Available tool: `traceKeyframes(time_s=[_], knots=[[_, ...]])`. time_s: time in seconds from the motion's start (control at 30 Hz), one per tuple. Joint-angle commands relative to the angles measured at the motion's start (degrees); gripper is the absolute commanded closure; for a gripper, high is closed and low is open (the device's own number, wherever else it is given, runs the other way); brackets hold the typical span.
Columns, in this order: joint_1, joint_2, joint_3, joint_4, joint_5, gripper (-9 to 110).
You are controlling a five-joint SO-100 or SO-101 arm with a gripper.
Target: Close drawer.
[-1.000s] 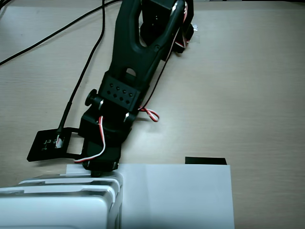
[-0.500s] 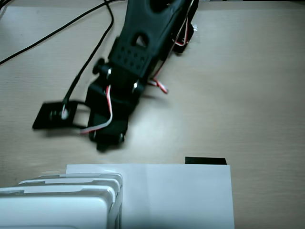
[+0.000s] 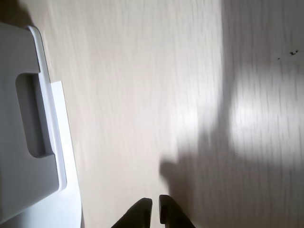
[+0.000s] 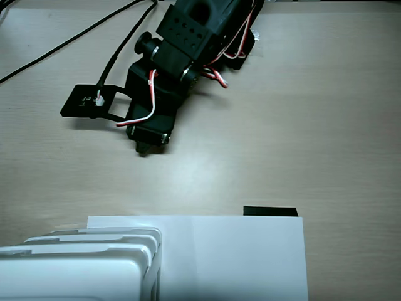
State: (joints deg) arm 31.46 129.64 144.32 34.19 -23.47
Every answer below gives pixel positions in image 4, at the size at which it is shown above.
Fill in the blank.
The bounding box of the red white arm wire bundle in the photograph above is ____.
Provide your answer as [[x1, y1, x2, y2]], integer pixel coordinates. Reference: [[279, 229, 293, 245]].
[[200, 0, 261, 90]]

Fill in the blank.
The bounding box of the black camera cable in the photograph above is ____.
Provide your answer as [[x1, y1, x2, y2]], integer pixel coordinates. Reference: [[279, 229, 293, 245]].
[[97, 0, 159, 92]]

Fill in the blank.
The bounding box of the white paper sheet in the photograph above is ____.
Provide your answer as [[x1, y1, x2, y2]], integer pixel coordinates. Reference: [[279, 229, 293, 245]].
[[86, 214, 310, 301]]

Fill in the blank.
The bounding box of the white plastic drawer cabinet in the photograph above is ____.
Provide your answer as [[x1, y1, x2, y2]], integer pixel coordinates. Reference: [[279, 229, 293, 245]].
[[0, 226, 163, 301]]

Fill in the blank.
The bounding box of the small black block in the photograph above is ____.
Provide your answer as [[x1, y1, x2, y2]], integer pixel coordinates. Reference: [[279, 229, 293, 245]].
[[243, 205, 299, 218]]

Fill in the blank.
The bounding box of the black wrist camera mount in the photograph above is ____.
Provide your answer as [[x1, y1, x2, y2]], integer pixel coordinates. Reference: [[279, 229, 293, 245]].
[[59, 83, 133, 122]]

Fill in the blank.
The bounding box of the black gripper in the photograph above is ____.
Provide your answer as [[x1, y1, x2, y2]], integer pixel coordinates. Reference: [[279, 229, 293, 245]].
[[124, 41, 199, 158]]

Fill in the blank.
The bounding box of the grey plastic drawer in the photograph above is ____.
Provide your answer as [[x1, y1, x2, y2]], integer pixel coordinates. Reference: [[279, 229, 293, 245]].
[[49, 226, 162, 241], [0, 243, 152, 262], [24, 233, 159, 252]]

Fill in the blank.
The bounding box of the red white gripper servo wire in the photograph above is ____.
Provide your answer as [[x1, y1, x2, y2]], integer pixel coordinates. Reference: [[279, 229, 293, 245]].
[[115, 69, 159, 128]]

